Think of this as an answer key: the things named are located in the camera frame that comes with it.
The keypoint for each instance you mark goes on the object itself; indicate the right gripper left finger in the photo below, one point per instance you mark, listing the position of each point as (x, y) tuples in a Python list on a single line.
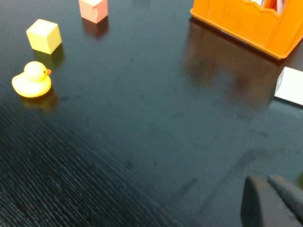
[(260, 205)]

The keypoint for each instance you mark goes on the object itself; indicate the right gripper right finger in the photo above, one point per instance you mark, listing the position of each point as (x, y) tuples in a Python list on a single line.
[(290, 195)]

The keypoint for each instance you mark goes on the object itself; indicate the orange plastic cutlery holder crate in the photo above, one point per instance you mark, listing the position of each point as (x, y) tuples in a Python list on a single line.
[(236, 21)]

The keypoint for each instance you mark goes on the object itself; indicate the white power adapter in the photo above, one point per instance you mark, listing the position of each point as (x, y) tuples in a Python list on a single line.
[(291, 87)]

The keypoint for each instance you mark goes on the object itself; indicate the orange cube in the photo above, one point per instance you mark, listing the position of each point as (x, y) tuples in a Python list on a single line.
[(93, 9)]

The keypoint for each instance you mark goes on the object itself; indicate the yellow rubber duck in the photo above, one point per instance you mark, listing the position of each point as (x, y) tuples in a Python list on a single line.
[(32, 81)]

